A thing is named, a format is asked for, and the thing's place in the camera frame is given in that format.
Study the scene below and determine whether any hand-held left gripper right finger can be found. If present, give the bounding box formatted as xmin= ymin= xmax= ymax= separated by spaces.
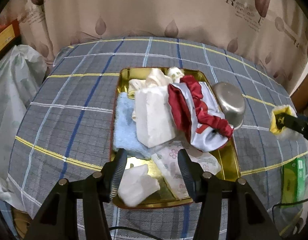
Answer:
xmin=177 ymin=149 xmax=282 ymax=240

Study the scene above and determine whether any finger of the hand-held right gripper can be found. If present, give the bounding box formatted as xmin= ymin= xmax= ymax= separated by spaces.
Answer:
xmin=281 ymin=124 xmax=308 ymax=145
xmin=276 ymin=113 xmax=308 ymax=128

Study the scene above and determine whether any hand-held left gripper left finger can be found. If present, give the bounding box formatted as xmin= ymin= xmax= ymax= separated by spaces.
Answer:
xmin=27 ymin=148 xmax=128 ymax=240

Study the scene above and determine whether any cream cloth with yellow edge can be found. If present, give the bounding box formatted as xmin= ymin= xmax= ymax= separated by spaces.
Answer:
xmin=269 ymin=104 xmax=302 ymax=140

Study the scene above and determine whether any floral patterned white cloth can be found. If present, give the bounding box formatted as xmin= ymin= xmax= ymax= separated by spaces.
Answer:
xmin=151 ymin=140 xmax=222 ymax=199

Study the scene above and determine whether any small white cloth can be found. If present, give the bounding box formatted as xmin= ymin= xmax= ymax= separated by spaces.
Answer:
xmin=118 ymin=164 xmax=161 ymax=207

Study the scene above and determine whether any red tin box gold inside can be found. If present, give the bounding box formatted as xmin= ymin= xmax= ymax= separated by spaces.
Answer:
xmin=109 ymin=67 xmax=242 ymax=209

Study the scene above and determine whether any light blue towel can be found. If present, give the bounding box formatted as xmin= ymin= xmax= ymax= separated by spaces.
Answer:
xmin=112 ymin=92 xmax=159 ymax=159

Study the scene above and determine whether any red and white garment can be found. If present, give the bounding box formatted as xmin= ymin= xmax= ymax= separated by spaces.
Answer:
xmin=168 ymin=75 xmax=234 ymax=153

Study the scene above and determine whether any white fluffy cloth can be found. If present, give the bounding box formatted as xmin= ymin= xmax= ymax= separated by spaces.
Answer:
xmin=132 ymin=85 xmax=177 ymax=148

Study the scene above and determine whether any white towel with gold print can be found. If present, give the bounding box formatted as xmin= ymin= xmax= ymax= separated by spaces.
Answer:
xmin=167 ymin=67 xmax=185 ymax=83

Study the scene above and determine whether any beige satin cloth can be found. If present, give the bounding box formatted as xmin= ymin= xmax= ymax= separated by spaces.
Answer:
xmin=128 ymin=68 xmax=172 ymax=92

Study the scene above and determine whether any brown wooden door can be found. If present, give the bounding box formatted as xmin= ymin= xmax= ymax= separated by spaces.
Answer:
xmin=290 ymin=67 xmax=308 ymax=117

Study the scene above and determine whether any green packet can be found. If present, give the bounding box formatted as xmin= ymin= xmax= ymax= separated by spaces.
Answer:
xmin=281 ymin=156 xmax=308 ymax=203

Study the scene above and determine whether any stainless steel bowl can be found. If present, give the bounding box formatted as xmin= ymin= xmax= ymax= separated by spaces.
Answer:
xmin=213 ymin=81 xmax=246 ymax=130

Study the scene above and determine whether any grey plaid bed sheet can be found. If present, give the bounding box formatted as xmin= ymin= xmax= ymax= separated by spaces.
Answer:
xmin=8 ymin=36 xmax=308 ymax=240

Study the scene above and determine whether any clear plastic bag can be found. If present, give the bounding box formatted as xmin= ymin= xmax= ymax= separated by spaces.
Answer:
xmin=0 ymin=44 xmax=49 ymax=122

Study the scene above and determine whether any beige leaf-print curtain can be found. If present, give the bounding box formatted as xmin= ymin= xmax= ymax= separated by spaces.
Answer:
xmin=0 ymin=0 xmax=308 ymax=93

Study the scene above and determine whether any red and yellow box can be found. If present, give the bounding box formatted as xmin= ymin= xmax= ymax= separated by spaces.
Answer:
xmin=0 ymin=19 xmax=21 ymax=55

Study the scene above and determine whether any black cable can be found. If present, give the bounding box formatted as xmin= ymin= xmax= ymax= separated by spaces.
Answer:
xmin=108 ymin=226 xmax=156 ymax=240

